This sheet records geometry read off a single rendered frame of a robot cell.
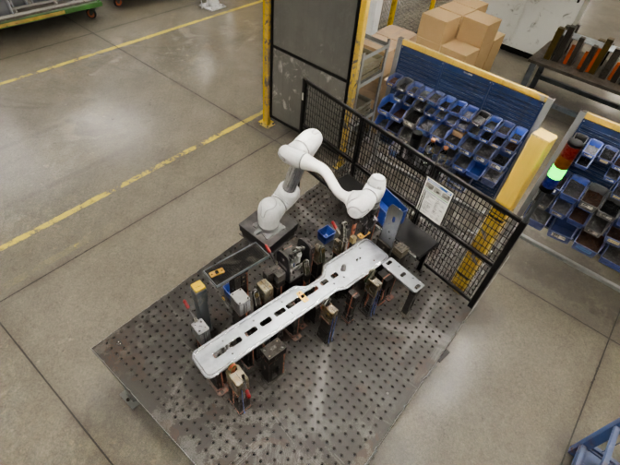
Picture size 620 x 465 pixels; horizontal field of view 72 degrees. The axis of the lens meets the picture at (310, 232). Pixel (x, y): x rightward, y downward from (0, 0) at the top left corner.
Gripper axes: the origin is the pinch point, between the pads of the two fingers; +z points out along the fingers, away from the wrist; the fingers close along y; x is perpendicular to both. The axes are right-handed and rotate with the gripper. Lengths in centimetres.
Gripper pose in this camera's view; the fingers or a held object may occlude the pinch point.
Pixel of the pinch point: (364, 229)
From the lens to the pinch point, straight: 259.5
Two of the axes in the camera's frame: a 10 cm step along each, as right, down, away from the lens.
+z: -0.8, 6.7, 7.3
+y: 6.6, 5.9, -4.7
